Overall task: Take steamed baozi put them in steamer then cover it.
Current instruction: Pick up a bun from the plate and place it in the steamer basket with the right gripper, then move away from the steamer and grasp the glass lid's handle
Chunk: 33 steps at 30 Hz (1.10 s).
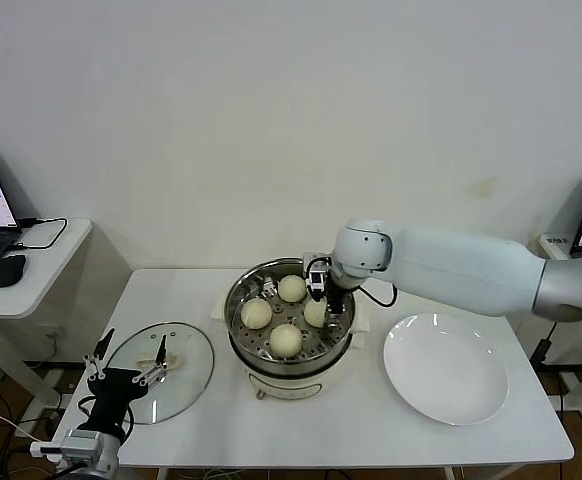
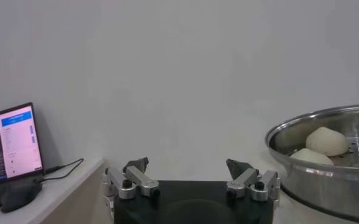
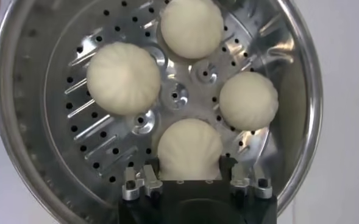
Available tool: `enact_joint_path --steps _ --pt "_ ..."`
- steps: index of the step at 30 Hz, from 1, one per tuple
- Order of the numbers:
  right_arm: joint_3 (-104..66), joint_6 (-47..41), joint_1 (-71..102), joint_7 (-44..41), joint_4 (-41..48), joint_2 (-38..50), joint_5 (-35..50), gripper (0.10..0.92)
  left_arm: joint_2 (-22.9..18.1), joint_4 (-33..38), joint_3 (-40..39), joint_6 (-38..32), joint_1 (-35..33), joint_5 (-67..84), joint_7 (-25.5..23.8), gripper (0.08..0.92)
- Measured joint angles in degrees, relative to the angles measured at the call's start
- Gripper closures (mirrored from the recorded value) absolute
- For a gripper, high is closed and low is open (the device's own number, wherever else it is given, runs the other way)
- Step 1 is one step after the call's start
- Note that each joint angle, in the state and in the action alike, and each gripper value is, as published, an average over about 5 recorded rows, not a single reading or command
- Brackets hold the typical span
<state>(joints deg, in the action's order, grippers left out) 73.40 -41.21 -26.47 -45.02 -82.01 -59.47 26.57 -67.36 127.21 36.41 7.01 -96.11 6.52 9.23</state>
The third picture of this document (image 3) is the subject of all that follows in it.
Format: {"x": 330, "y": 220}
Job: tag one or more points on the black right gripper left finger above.
{"x": 136, "y": 184}

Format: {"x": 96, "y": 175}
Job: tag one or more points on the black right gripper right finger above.
{"x": 240, "y": 181}

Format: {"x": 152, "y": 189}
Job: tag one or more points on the white steamed baozi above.
{"x": 189, "y": 149}
{"x": 122, "y": 77}
{"x": 192, "y": 29}
{"x": 248, "y": 100}

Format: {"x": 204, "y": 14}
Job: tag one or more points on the stainless steel steamer basket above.
{"x": 33, "y": 91}

